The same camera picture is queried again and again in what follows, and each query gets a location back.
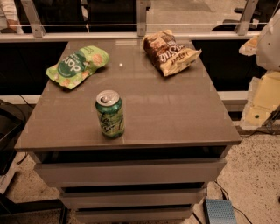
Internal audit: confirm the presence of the green rice chip bag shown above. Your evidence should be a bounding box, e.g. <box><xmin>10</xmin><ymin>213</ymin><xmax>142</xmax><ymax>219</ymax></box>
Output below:
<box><xmin>45</xmin><ymin>45</ymin><xmax>109</xmax><ymax>89</ymax></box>

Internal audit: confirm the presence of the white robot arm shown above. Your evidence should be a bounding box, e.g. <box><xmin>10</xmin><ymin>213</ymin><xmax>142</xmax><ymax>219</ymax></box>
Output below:
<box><xmin>239</xmin><ymin>10</ymin><xmax>280</xmax><ymax>130</ymax></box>

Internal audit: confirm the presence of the brown chip bag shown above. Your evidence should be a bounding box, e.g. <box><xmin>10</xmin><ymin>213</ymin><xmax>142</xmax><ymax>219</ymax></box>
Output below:
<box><xmin>142</xmin><ymin>30</ymin><xmax>201</xmax><ymax>77</ymax></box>

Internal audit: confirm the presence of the grey drawer cabinet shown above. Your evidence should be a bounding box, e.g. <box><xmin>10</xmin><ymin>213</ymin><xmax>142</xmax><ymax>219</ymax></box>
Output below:
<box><xmin>16</xmin><ymin>39</ymin><xmax>240</xmax><ymax>223</ymax></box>

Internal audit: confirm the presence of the green soda can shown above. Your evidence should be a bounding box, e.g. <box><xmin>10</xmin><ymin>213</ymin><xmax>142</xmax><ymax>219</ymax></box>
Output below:
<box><xmin>95</xmin><ymin>90</ymin><xmax>124</xmax><ymax>138</ymax></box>

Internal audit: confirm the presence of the metal railing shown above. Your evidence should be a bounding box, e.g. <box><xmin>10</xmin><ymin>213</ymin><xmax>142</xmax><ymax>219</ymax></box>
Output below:
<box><xmin>0</xmin><ymin>0</ymin><xmax>249</xmax><ymax>43</ymax></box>

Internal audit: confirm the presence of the blue box on floor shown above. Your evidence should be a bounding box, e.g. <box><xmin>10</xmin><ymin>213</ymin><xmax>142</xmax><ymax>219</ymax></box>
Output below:
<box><xmin>203</xmin><ymin>199</ymin><xmax>237</xmax><ymax>224</ymax></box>

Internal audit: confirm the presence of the black bin at left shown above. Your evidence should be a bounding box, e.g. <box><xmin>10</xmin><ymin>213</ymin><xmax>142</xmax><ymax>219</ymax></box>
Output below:
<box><xmin>0</xmin><ymin>101</ymin><xmax>26</xmax><ymax>175</ymax></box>

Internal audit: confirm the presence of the black office chair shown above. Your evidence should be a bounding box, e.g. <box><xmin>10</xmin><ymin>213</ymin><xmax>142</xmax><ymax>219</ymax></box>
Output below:
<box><xmin>213</xmin><ymin>0</ymin><xmax>280</xmax><ymax>32</ymax></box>

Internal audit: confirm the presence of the person in white shirt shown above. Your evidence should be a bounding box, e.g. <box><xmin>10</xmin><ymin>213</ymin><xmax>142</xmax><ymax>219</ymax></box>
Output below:
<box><xmin>0</xmin><ymin>0</ymin><xmax>24</xmax><ymax>34</ymax></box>

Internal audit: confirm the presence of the black cable on floor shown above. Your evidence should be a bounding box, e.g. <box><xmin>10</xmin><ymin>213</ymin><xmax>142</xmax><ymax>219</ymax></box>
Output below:
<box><xmin>214</xmin><ymin>180</ymin><xmax>254</xmax><ymax>224</ymax></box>

